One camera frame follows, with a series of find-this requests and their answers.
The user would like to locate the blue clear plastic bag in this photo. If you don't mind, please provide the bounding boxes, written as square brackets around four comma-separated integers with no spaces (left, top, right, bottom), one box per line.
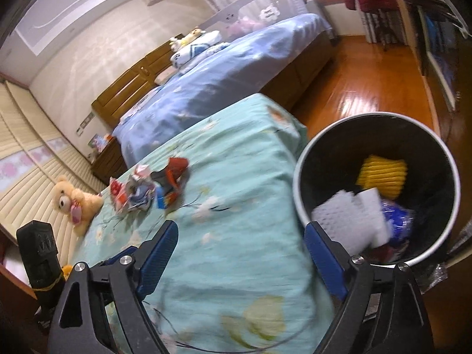
[381,199,414,247]

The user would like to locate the white foam net sleeve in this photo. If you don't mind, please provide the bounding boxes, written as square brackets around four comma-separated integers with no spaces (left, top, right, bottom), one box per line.
[311,188,391,255]

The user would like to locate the white red paper bag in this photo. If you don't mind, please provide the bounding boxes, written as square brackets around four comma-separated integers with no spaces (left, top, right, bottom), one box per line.
[109,165,152,213]

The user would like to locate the blue white wrapper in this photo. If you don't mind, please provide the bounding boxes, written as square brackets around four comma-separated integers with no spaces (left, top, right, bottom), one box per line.
[126,180,155,211]

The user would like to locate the yellow foam net sleeve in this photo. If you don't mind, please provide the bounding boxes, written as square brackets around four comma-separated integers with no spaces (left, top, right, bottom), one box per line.
[356,155,407,201]

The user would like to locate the dark red snack wrapper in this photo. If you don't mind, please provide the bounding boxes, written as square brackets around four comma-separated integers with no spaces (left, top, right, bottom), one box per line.
[150,157,189,209]

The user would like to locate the black trash bin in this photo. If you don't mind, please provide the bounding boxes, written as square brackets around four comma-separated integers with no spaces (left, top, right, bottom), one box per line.
[292,112,461,266]

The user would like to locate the beige teddy bear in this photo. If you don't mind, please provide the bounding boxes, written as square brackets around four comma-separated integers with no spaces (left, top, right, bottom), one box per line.
[51,175,104,237]

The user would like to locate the silver foil bag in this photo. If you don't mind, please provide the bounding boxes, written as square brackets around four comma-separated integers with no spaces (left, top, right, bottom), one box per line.
[415,221,471,294]

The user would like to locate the wooden nightstand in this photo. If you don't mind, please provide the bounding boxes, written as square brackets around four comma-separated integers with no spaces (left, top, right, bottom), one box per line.
[91,137,128,186]

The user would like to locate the teal floral tablecloth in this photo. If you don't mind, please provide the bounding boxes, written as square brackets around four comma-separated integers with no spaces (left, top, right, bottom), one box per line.
[73,94,334,353]

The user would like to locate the wooden headboard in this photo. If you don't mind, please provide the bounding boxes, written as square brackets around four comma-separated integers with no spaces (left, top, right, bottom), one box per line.
[91,41,173,129]

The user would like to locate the beige pillow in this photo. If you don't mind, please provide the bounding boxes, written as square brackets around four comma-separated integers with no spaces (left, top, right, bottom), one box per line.
[154,65,178,86]

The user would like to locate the yellow plush dog toy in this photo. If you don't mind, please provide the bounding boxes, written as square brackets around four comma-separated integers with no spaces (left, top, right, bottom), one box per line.
[169,27,205,53]

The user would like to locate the folded blue white quilt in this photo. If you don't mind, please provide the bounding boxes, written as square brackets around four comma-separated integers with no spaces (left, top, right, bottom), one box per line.
[171,30,230,71]

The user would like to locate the blue floral bed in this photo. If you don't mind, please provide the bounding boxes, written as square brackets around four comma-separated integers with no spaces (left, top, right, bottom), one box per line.
[113,14,331,167]

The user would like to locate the black tv cabinet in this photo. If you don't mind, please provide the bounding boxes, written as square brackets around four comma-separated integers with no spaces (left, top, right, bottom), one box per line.
[402,0,471,232]

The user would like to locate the grey bed guard rail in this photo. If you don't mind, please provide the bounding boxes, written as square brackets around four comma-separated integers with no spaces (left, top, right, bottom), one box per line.
[199,0,308,42]

